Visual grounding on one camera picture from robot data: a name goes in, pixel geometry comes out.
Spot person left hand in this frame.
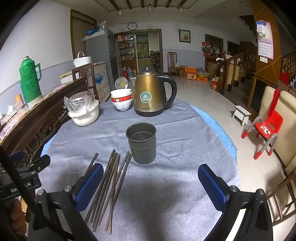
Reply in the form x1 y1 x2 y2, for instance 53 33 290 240
9 199 27 235

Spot blue table cover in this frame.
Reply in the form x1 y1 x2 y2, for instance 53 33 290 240
42 101 237 167

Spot carved dark wooden sideboard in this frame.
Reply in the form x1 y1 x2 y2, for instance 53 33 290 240
1 77 87 167

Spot dark grey utensil holder cup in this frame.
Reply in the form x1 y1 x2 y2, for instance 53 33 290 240
126 122 157 165

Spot white pot with plastic bag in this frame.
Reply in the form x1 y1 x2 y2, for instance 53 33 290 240
64 91 99 127

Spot red white bowl stack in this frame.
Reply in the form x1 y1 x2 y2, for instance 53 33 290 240
111 88 133 111

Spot beige sofa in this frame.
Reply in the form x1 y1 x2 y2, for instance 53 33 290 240
257 86 296 176

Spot small white stool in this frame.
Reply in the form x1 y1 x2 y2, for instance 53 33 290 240
232 105 251 126

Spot red plastic child chair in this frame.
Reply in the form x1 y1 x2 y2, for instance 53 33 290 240
241 89 283 160

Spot white chest freezer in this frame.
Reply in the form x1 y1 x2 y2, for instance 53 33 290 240
60 61 111 103

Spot small yellow desk fan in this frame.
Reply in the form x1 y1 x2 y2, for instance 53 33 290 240
114 77 128 89

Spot dark wooden chair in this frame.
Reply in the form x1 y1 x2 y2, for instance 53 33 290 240
72 62 99 100

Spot green thermos flask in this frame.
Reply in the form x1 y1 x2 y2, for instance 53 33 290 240
19 56 42 104

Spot gold electric kettle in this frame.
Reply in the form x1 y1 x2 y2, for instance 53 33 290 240
133 66 177 117

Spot white lidded bucket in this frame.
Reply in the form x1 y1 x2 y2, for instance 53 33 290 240
73 52 92 68

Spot orange cardboard box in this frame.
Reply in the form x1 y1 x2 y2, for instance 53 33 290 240
184 67 197 80

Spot wooden stair railing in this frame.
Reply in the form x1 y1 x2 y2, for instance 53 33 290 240
216 50 256 91

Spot grey refrigerator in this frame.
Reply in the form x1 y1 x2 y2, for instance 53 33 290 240
83 28 122 90

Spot wooden chair by wall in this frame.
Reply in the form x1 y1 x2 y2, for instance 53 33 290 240
168 52 180 78

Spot wall calendar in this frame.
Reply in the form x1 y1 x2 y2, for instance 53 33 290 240
256 21 274 60

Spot round wall clock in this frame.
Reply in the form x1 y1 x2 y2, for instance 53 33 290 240
127 22 138 31

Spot framed wall picture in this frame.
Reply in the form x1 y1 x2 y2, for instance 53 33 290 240
179 29 191 43

